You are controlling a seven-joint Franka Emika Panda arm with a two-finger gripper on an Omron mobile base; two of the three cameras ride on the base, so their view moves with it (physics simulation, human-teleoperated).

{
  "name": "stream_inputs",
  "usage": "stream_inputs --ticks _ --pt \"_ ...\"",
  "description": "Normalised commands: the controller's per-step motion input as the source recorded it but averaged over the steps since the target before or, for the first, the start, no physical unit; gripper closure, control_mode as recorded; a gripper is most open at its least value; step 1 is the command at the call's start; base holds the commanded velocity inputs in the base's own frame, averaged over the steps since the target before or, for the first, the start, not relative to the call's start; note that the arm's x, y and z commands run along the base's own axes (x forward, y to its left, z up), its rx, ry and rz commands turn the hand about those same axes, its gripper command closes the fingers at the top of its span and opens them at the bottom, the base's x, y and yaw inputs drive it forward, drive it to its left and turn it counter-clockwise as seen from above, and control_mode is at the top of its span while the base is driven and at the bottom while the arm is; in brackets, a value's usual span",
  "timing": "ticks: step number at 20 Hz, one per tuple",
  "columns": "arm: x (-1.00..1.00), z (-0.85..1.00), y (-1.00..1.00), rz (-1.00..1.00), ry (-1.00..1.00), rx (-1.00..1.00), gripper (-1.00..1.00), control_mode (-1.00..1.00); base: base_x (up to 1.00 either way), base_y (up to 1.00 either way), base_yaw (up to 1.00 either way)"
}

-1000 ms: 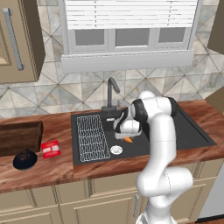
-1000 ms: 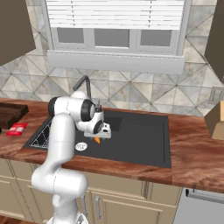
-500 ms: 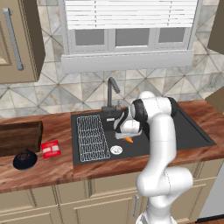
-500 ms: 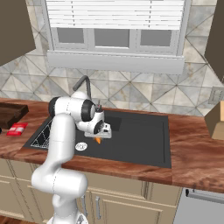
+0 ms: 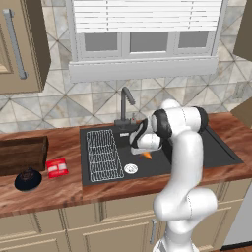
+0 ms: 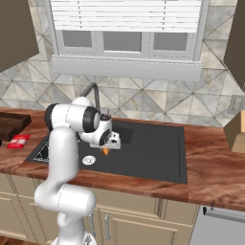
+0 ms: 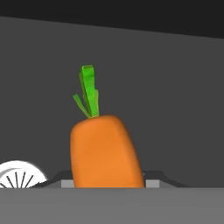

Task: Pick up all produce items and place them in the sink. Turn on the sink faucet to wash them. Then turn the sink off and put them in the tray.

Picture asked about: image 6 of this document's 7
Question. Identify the white round sink drain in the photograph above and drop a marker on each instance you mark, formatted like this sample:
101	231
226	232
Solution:
89	160

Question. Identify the grey dishwasher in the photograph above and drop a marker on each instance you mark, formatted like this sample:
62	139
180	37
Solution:
220	231

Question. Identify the brown upper cupboard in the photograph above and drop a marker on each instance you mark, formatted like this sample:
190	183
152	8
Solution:
16	32
237	41

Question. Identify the dark grey sink faucet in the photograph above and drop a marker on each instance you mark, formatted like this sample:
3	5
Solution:
95	91

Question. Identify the beige cupboard door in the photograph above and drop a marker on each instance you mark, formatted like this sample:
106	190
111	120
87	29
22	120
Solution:
16	213
143	229
98	228

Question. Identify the tan cardboard box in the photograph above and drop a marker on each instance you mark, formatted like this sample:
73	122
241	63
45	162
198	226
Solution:
237	134

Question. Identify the black sink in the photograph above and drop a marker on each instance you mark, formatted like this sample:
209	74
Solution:
150	153

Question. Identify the white window sill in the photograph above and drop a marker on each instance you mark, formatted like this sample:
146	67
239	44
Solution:
127	68

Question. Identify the grey wall socket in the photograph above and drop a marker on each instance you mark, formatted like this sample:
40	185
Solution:
237	104

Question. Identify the white window blinds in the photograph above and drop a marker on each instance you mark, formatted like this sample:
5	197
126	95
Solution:
127	14

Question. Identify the white window frame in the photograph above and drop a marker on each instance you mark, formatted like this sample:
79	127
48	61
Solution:
127	43

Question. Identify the beige drawer front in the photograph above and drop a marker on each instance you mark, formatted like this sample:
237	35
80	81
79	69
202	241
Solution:
180	212
127	201

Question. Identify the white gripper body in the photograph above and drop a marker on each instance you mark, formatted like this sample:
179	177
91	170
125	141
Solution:
108	145

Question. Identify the orange carrot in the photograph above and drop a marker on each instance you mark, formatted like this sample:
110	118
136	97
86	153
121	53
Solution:
105	151

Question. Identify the red flat packet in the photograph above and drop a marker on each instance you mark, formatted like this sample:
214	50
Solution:
19	141

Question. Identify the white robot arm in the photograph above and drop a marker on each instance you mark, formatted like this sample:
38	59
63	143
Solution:
62	150

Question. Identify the dark brown wooden tray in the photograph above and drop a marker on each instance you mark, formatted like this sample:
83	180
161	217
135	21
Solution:
11	126

